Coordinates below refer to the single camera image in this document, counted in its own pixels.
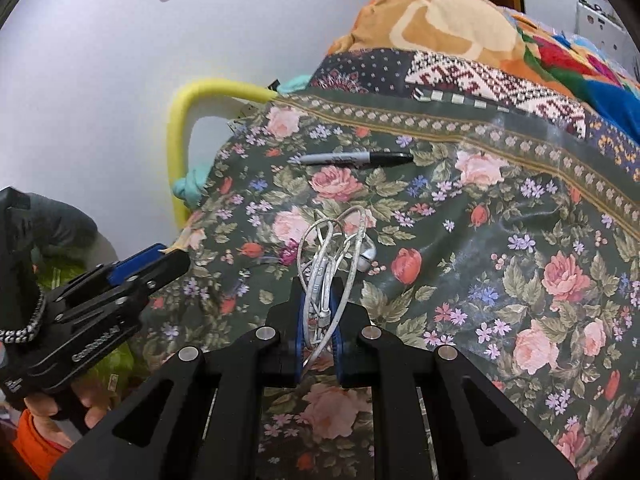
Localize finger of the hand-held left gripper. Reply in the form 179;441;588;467
47;244;168;308
55;250;192;326

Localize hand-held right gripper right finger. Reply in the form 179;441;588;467
332;277;581;480

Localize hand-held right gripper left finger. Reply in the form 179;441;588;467
47;277;304;480

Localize white wired earphones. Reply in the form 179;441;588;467
296;205;377;373

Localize person's left forearm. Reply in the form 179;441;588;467
12;407;68;480

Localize person's left hand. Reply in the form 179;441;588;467
24;379;110;431

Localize green bag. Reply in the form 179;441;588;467
35;255;138;401

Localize grey cloth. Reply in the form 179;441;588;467
27;194;98;266

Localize yellow foam tube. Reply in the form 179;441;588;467
167;78;278;228

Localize grey black marker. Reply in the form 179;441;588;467
299;151;415;167

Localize dark floral bedspread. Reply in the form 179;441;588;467
135;92;640;480

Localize dark patterned blanket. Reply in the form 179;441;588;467
307;47;640;181

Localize orange blanket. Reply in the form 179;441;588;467
325;0;576;101

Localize multicoloured blanket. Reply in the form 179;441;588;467
510;12;640;146

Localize small white cabinet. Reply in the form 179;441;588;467
575;0;628;53

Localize black white wrist strap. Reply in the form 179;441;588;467
0;290;47;346

